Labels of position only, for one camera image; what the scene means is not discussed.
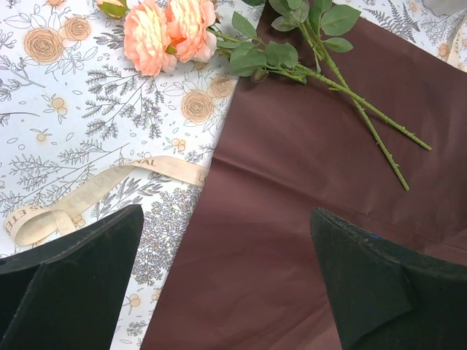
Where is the cream ribbon gold lettering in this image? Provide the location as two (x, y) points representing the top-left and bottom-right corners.
(3, 156), (209, 246)

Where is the red paper bouquet wrap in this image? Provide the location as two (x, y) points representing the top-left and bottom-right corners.
(142, 1), (466, 349)

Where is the peach double rose stem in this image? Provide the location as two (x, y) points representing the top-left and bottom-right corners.
(96, 0), (433, 152)

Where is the pink artificial flower bunch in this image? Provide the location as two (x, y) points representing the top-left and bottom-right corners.
(230, 1), (424, 190)

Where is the floral patterned table mat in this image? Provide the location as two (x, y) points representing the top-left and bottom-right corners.
(1, 1), (466, 349)

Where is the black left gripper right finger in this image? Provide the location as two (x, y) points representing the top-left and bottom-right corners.
(310, 208), (466, 349)

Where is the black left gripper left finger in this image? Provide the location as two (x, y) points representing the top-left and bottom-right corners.
(1, 204), (144, 350)

